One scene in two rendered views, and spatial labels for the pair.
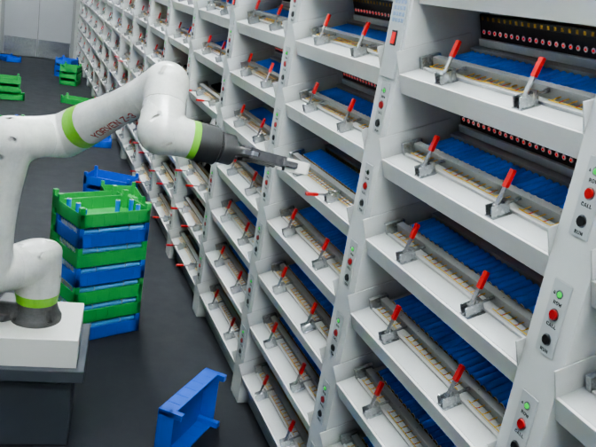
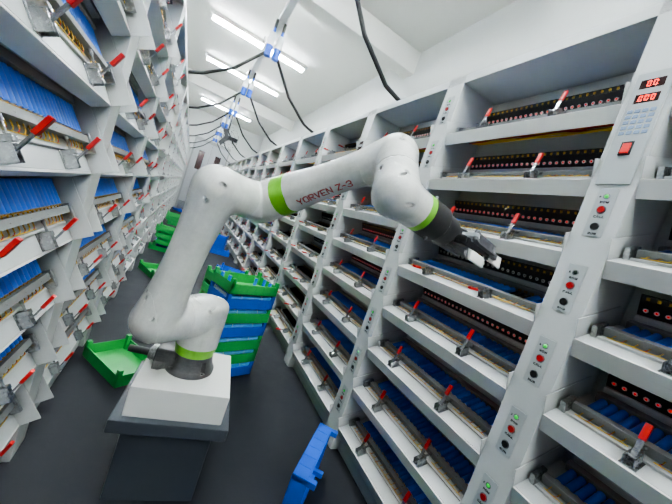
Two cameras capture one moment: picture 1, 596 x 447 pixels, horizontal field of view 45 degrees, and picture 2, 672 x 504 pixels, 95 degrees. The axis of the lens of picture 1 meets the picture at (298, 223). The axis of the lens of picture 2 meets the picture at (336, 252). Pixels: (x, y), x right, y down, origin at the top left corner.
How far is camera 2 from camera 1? 118 cm
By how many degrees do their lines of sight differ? 14
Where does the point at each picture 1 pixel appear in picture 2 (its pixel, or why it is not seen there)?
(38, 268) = (206, 321)
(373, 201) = (589, 301)
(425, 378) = not seen: outside the picture
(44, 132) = (251, 190)
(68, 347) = (218, 403)
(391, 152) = (614, 254)
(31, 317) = (187, 368)
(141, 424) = (259, 472)
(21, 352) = (170, 405)
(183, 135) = (425, 200)
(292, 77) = not seen: hidden behind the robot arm
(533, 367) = not seen: outside the picture
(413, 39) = (656, 149)
